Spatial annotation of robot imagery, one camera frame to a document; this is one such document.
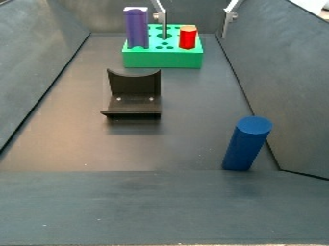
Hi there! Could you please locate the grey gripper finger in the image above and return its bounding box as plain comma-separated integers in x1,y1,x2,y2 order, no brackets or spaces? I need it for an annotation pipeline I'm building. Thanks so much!
221,0,244,38
150,0,168,40

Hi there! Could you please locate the blue oval cylinder peg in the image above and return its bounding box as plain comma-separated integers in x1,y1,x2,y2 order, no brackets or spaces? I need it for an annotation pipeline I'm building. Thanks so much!
223,116,273,171

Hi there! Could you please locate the green peg board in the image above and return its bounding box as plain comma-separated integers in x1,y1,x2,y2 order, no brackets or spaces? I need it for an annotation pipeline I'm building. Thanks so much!
122,24,204,68

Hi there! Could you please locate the purple shaped peg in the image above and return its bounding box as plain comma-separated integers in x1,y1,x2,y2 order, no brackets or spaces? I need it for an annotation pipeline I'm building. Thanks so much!
124,7,149,48

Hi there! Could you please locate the red cylinder peg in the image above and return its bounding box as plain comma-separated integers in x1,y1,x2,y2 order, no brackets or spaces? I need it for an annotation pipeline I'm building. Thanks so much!
180,25,197,49

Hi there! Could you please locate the black curved holder stand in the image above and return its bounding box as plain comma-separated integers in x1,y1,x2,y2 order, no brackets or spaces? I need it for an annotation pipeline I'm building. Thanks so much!
101,69,162,117

